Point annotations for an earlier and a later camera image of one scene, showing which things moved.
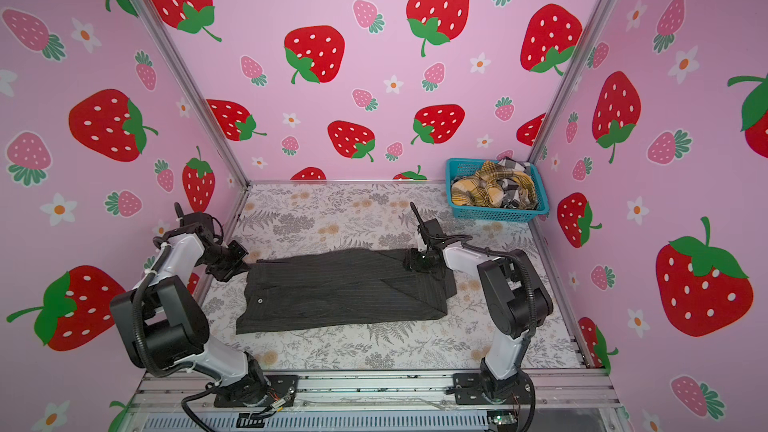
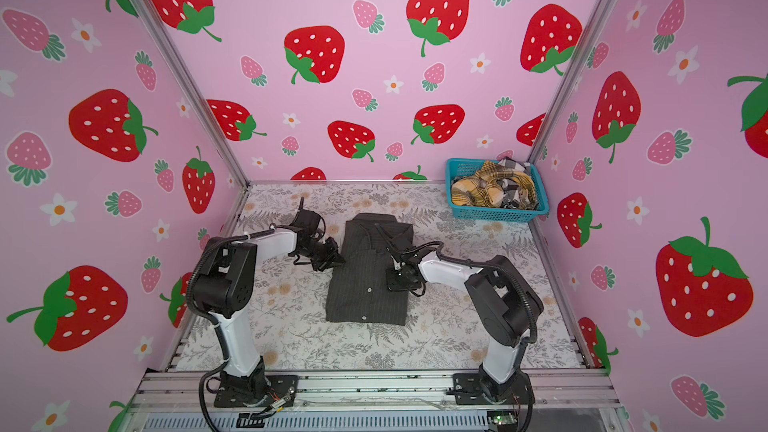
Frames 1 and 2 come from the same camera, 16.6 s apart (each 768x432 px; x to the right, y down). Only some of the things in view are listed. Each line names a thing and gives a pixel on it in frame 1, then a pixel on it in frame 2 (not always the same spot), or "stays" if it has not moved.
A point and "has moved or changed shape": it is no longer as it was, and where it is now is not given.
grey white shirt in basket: [510, 186] stays
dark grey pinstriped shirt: [340, 287] has moved or changed shape
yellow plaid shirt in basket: [486, 188] stays
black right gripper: [411, 260] -> [391, 283]
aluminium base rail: [566, 401] stays
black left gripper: [239, 267] -> [334, 255]
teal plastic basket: [461, 167] stays
